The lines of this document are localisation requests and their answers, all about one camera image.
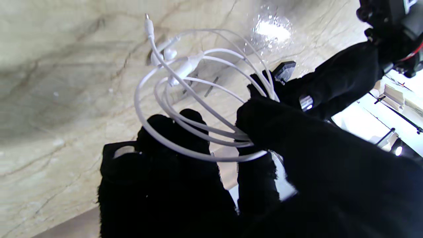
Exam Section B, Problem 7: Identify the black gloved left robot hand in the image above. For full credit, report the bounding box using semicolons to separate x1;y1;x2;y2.
247;41;385;120

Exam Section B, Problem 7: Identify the beige background table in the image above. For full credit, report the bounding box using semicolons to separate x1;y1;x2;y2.
370;83;423;116

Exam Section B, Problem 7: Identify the white wired earphone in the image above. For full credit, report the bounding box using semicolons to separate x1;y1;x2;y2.
134;13;281;163

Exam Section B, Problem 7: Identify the red black left arm cable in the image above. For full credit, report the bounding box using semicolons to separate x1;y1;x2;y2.
397;41;423;63

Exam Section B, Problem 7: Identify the black metal frame rail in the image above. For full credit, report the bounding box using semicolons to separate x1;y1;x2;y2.
367;91;423;146

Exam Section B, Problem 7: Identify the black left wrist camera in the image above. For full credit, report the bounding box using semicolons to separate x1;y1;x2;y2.
356;0;423;78

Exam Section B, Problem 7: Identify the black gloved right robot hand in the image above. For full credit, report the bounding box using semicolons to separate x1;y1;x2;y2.
97;96;423;238

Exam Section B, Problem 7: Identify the black T rack marble base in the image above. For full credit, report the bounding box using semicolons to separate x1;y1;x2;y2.
273;60;297;83

